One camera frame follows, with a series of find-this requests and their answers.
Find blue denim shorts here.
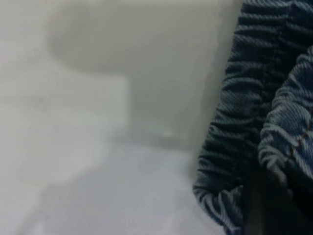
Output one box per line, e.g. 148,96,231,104
192,0,313,235

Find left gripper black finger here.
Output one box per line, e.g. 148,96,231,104
244,171,269,235

